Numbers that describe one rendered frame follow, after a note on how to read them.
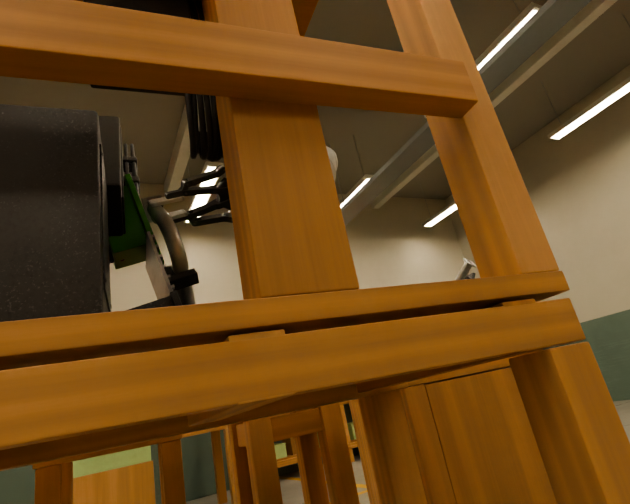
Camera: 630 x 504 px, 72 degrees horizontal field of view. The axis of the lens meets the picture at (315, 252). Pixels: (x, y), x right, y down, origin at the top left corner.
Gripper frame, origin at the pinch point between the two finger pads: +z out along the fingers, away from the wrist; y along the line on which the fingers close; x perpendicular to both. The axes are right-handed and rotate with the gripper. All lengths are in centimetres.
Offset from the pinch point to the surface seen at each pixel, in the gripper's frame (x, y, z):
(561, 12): -129, 35, -350
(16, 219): 23.1, 11.4, 24.3
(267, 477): 9, -83, -9
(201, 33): 25.4, 32.1, -4.1
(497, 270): 51, -7, -41
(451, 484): 39, -87, -53
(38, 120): 12.3, 22.1, 18.0
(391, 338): 56, -5, -13
